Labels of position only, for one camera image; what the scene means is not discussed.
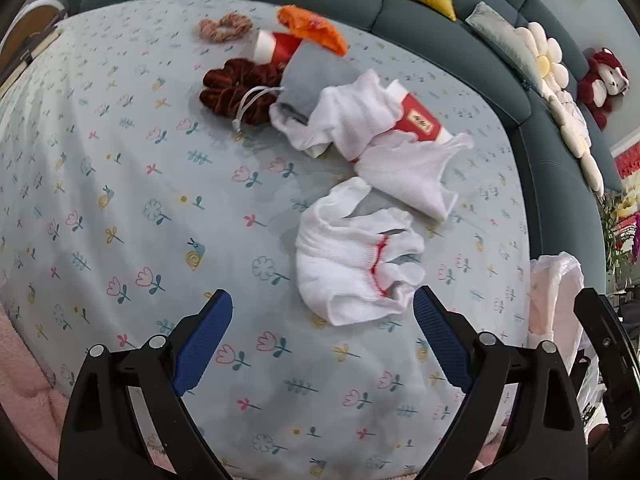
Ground white knit glove red trim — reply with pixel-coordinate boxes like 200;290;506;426
295;177;425;326

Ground red white paper cup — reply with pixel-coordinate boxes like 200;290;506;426
387;80;452;144
246;30;302;65

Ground orange wrapper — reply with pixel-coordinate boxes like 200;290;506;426
277;4;348;58

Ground pink fluffy rug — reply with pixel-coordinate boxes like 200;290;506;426
0;309;68;479

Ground dark green sectional sofa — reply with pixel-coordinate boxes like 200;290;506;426
66;0;606;289

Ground potted flowers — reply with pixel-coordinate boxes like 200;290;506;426
599;192;639;274

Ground red white teddy bear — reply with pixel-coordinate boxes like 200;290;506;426
577;48;630;129

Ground white flower plush cushion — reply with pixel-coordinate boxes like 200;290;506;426
515;22;570;99

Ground light blue cushion right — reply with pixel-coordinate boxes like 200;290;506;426
465;1;542;93

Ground white knit glove on cup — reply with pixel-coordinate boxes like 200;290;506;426
269;70;404;160

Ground dark red velvet scrunchie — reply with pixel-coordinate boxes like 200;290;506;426
200;58;284;119

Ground book on table edge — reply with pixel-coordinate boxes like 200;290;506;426
0;29;61;98

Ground round wooden side table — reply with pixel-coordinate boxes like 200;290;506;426
1;0;66;70

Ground pink brown scrunchie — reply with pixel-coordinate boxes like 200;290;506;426
198;12;253;44

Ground grey drawstring pouch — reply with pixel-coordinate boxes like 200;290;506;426
232;42;362;132

